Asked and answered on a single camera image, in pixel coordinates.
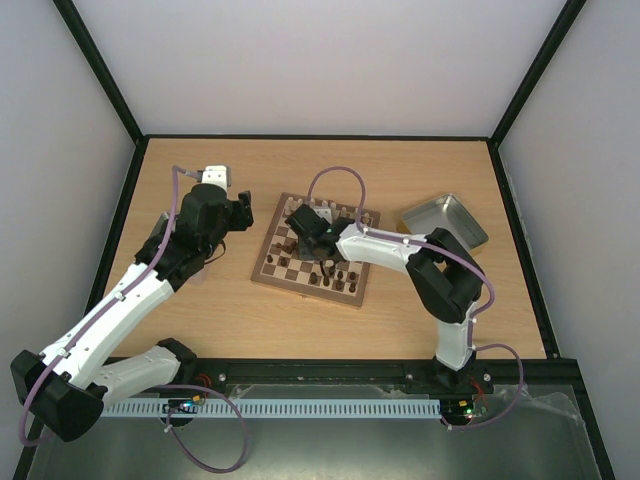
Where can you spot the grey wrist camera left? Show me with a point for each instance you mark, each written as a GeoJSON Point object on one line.
{"type": "Point", "coordinates": [219, 175]}

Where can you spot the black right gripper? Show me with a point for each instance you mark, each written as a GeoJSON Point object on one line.
{"type": "Point", "coordinates": [314, 244]}

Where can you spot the dark placed piece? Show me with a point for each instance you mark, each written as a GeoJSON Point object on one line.
{"type": "Point", "coordinates": [339, 281]}
{"type": "Point", "coordinates": [352, 280]}

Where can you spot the metal tin tray right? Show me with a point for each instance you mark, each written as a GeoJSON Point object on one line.
{"type": "Point", "coordinates": [447, 212]}

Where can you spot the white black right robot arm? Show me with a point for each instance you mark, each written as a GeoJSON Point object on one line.
{"type": "Point", "coordinates": [446, 278]}

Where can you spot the black enclosure frame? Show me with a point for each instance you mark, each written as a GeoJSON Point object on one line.
{"type": "Point", "coordinates": [553, 40]}

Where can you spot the slotted white cable duct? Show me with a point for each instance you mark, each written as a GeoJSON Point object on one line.
{"type": "Point", "coordinates": [279, 409]}

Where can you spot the pile of dark pieces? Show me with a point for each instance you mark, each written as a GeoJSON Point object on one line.
{"type": "Point", "coordinates": [287, 248]}

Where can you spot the wooden chess board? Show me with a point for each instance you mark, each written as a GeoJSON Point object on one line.
{"type": "Point", "coordinates": [295, 276]}

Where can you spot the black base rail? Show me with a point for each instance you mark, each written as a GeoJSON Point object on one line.
{"type": "Point", "coordinates": [408, 376]}

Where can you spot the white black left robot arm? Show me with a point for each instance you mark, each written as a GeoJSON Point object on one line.
{"type": "Point", "coordinates": [69, 384]}

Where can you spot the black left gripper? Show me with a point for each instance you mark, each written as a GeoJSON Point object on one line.
{"type": "Point", "coordinates": [243, 213]}

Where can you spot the dark placed piece far right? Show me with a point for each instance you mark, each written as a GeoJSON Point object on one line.
{"type": "Point", "coordinates": [352, 280]}

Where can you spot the metal tin lid left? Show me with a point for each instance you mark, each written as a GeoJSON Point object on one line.
{"type": "Point", "coordinates": [199, 277]}

